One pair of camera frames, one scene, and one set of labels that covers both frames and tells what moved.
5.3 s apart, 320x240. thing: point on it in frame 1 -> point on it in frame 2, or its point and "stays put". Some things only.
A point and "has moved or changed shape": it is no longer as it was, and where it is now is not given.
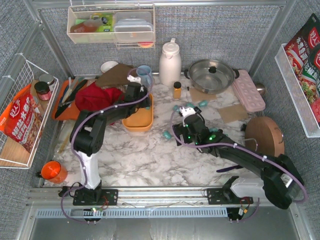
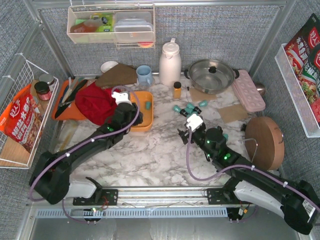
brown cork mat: x=232 y=113 stays put
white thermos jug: x=170 y=67 stays put
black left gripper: x=139 y=92 -> x=136 y=116
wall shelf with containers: x=129 y=26 stays put
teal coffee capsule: x=167 y=134 has moved or changed shape
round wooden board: x=263 y=135 stays put
